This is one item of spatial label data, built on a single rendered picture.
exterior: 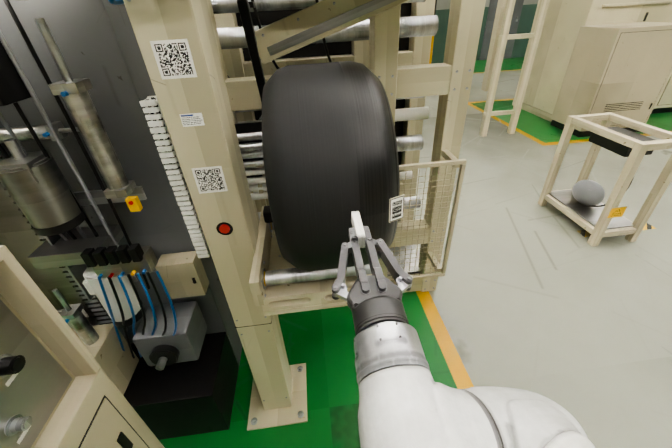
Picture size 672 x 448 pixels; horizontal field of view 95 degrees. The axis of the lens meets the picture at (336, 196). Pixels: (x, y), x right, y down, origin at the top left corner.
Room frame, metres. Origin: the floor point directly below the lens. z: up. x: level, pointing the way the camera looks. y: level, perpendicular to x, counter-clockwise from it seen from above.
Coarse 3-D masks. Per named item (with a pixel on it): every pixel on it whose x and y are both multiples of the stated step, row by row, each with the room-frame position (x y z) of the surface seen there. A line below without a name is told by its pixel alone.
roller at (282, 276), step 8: (368, 264) 0.69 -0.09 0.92; (264, 272) 0.68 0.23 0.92; (272, 272) 0.67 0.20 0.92; (280, 272) 0.67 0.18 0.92; (288, 272) 0.67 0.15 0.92; (296, 272) 0.67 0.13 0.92; (304, 272) 0.67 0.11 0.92; (312, 272) 0.67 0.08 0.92; (320, 272) 0.67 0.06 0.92; (328, 272) 0.67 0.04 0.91; (336, 272) 0.67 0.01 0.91; (352, 272) 0.67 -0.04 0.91; (368, 272) 0.67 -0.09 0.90; (264, 280) 0.65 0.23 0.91; (272, 280) 0.65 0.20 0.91; (280, 280) 0.65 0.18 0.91; (288, 280) 0.65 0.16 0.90; (296, 280) 0.66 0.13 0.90; (304, 280) 0.66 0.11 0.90; (312, 280) 0.66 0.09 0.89
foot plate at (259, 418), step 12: (300, 372) 0.88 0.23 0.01; (252, 384) 0.83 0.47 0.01; (300, 384) 0.82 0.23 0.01; (252, 396) 0.78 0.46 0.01; (300, 396) 0.76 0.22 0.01; (252, 408) 0.72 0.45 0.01; (288, 408) 0.71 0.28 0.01; (300, 408) 0.71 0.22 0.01; (252, 420) 0.67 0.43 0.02; (264, 420) 0.67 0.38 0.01; (276, 420) 0.67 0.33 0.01; (288, 420) 0.67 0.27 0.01; (300, 420) 0.66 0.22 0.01
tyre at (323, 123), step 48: (288, 96) 0.68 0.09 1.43; (336, 96) 0.68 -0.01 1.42; (384, 96) 0.72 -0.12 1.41; (288, 144) 0.59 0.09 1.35; (336, 144) 0.59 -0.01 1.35; (384, 144) 0.60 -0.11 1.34; (288, 192) 0.55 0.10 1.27; (336, 192) 0.55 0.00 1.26; (384, 192) 0.56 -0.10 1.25; (288, 240) 0.54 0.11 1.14; (336, 240) 0.54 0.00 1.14; (384, 240) 0.56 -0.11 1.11
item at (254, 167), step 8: (240, 128) 1.25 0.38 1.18; (248, 128) 1.25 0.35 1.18; (256, 128) 1.25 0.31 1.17; (240, 136) 1.12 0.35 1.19; (248, 136) 1.13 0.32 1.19; (256, 136) 1.13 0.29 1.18; (240, 144) 1.12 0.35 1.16; (248, 144) 1.12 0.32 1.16; (256, 144) 1.12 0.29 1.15; (248, 152) 1.13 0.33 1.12; (256, 152) 1.13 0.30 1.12; (248, 160) 1.25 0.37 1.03; (256, 160) 1.13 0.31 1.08; (248, 168) 1.12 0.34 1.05; (256, 168) 1.14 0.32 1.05; (248, 176) 1.25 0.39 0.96; (256, 176) 1.25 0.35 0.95; (264, 176) 1.13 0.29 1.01; (248, 184) 1.11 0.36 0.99; (256, 184) 1.14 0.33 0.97; (264, 184) 1.14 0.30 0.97; (264, 192) 1.13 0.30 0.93
